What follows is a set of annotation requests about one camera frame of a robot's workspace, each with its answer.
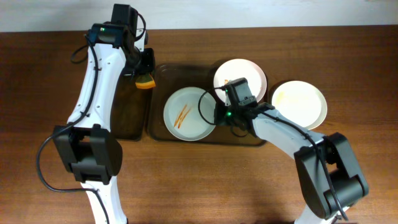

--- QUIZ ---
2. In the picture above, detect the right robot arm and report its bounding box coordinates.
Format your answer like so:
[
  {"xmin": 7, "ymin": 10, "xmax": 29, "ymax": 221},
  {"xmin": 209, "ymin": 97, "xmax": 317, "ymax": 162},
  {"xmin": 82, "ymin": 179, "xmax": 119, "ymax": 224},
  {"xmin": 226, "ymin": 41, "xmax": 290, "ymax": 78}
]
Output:
[{"xmin": 215, "ymin": 78, "xmax": 369, "ymax": 223}]

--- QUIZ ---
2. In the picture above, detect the pale grey plate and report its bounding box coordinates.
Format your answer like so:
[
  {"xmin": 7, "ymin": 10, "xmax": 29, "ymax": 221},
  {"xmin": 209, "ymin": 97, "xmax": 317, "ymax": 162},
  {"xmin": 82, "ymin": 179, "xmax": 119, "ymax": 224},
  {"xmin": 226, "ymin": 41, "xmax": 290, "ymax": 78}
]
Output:
[{"xmin": 163, "ymin": 87, "xmax": 216, "ymax": 141}]

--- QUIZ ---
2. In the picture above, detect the black rectangular water tray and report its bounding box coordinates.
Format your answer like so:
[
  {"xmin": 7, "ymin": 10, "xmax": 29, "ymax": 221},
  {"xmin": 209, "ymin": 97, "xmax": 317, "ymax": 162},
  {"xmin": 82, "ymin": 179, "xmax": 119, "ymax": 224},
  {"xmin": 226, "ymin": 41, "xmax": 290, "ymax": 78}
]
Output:
[{"xmin": 111, "ymin": 76, "xmax": 152, "ymax": 141}]

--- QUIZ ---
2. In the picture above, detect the green and orange sponge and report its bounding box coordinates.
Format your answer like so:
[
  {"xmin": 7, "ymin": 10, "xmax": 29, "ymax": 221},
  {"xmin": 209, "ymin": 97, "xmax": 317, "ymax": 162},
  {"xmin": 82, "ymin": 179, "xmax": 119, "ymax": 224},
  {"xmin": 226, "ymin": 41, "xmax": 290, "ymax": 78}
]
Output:
[{"xmin": 136, "ymin": 73, "xmax": 156, "ymax": 90}]

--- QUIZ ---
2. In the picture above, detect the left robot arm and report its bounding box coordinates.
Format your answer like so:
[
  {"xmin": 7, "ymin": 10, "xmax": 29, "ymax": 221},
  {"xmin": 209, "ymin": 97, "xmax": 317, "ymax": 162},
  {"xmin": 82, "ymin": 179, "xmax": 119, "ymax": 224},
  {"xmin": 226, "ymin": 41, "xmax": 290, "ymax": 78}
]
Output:
[{"xmin": 51, "ymin": 4, "xmax": 155, "ymax": 223}]

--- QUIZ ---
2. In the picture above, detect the brown plastic serving tray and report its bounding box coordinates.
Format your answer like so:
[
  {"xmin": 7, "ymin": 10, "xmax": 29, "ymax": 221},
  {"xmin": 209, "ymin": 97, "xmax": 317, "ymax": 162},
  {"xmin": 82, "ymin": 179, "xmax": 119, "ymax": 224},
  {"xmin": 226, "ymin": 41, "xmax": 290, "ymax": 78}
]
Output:
[{"xmin": 147, "ymin": 64, "xmax": 266, "ymax": 147}]

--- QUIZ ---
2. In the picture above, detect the white plate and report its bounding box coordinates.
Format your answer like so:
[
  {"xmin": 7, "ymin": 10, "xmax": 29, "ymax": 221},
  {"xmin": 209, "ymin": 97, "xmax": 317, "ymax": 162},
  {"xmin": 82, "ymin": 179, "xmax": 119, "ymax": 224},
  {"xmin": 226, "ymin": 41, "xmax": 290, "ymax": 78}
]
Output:
[
  {"xmin": 213, "ymin": 58, "xmax": 267, "ymax": 102},
  {"xmin": 271, "ymin": 80, "xmax": 328, "ymax": 129}
]

